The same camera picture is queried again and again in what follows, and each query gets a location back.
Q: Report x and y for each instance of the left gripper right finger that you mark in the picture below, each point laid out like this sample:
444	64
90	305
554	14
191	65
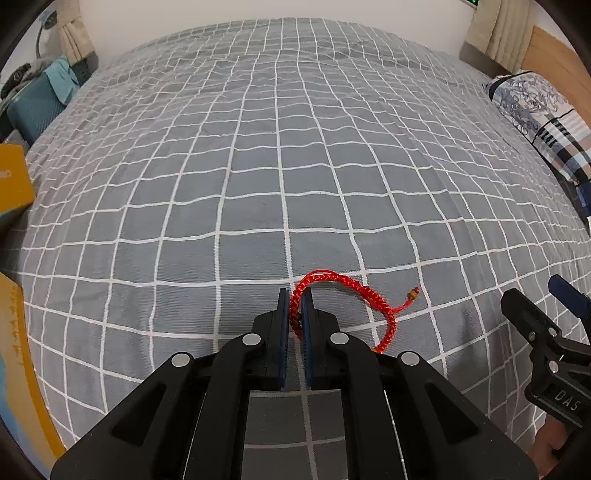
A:
321	371

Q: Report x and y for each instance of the right hand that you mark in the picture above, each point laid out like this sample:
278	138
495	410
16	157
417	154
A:
551	437

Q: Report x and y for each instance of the beige left curtain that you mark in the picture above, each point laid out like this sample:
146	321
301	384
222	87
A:
74	38

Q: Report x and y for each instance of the yellow box with sky print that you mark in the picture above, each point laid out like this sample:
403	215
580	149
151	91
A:
23	410

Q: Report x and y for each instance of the teal cloth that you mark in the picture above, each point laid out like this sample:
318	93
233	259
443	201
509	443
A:
62	79

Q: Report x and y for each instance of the blue plaid pillow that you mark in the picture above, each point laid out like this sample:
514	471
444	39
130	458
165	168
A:
552	126

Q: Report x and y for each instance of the wooden headboard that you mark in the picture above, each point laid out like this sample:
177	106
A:
561	66

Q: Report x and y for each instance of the teal suitcase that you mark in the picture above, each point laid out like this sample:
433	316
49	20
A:
33	109

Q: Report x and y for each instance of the teal desk lamp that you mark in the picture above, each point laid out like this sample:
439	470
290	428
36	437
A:
48	21

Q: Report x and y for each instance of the beige right curtain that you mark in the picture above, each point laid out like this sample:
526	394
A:
502	31

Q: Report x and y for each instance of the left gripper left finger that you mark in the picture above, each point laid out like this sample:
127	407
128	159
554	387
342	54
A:
270	369

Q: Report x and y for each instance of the grey checked bed cover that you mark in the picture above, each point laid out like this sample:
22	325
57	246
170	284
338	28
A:
193	177

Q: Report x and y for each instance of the beige curtain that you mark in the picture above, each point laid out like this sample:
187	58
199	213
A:
74	38
502	31

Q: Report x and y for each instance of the yellow box lid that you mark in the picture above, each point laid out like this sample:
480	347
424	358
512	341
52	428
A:
16	188

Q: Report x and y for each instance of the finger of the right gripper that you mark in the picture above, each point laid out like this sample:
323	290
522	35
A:
576	302
529	320

